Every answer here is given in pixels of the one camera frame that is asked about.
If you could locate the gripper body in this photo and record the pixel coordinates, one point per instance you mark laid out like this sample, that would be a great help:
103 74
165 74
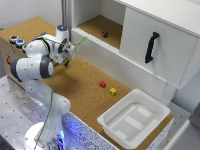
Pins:
67 50

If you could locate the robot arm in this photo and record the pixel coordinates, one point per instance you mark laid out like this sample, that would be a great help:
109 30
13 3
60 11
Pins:
31 66

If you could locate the wooden drawer box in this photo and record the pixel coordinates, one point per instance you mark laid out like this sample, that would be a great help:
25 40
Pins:
30 26

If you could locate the white cabinet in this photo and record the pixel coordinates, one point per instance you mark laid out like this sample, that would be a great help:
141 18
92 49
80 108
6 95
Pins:
100 55

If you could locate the purple block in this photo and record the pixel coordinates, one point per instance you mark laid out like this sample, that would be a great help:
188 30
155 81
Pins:
104 34

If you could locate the green button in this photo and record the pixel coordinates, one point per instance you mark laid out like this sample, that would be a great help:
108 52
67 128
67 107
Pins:
24 47

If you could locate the blue button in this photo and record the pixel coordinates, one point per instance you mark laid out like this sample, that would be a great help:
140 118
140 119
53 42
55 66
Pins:
20 42

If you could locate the pink block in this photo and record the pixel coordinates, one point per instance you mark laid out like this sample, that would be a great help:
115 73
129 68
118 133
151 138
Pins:
103 84

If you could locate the red button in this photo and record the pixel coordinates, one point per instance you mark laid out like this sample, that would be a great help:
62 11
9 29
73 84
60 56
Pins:
13 38

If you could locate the yellow block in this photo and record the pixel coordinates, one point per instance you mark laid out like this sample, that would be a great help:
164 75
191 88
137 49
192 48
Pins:
113 91

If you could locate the white plastic box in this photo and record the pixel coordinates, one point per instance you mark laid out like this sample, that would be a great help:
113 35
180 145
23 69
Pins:
133 120

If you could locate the white sliding door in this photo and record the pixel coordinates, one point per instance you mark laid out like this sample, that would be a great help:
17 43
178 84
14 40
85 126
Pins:
170 43

